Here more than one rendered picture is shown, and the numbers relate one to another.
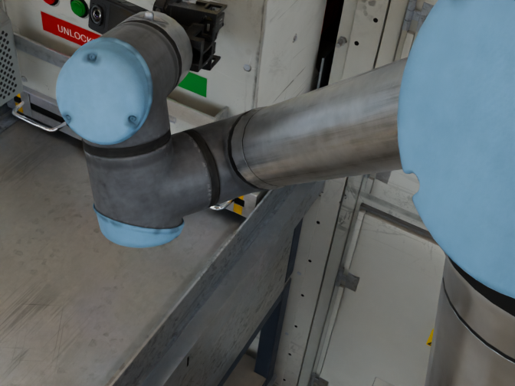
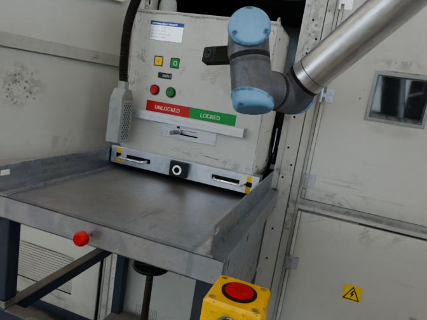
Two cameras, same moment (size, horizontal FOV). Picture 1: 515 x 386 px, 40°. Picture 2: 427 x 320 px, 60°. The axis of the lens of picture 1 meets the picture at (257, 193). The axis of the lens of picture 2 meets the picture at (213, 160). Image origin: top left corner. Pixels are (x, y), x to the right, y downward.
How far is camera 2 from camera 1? 0.69 m
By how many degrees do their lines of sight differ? 34
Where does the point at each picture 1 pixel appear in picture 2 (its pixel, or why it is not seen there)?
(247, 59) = not seen: hidden behind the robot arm
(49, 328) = (166, 219)
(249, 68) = not seen: hidden behind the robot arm
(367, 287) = (304, 264)
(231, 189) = (292, 94)
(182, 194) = (277, 83)
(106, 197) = (246, 75)
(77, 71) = (242, 12)
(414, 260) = (331, 235)
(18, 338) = (149, 220)
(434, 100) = not seen: outside the picture
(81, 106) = (242, 26)
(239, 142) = (298, 66)
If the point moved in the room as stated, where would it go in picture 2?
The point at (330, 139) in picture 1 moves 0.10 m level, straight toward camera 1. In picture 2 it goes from (363, 17) to (386, 6)
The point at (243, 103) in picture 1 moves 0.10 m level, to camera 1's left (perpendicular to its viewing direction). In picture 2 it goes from (255, 124) to (223, 119)
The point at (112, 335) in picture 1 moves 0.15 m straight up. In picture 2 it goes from (203, 223) to (212, 164)
